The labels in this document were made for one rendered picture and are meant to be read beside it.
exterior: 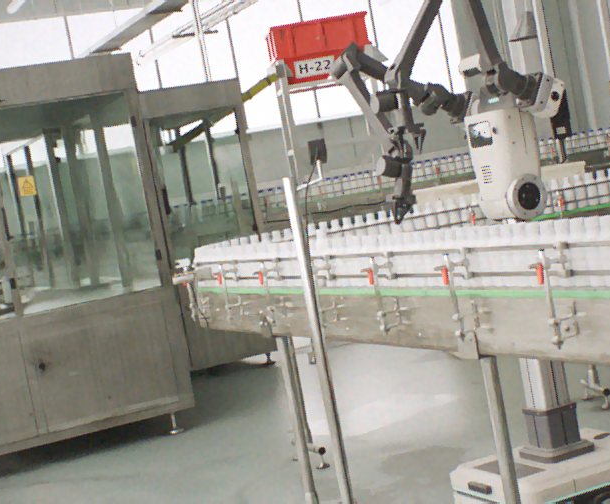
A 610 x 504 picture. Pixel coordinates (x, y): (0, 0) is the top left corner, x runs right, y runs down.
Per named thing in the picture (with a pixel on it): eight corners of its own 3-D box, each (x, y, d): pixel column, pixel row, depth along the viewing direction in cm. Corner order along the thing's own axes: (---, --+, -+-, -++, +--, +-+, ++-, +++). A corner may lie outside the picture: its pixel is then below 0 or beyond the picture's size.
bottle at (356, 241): (356, 288, 410) (347, 238, 409) (357, 286, 416) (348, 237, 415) (374, 285, 409) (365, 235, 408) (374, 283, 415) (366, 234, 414)
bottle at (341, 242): (339, 287, 426) (330, 239, 425) (356, 284, 427) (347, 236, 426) (344, 288, 420) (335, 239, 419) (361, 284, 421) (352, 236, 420)
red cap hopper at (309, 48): (324, 336, 1123) (267, 26, 1109) (315, 328, 1195) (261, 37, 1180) (423, 317, 1132) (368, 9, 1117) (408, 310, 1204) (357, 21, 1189)
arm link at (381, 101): (408, 69, 396) (394, 73, 404) (375, 73, 391) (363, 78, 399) (414, 106, 396) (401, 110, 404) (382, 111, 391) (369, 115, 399)
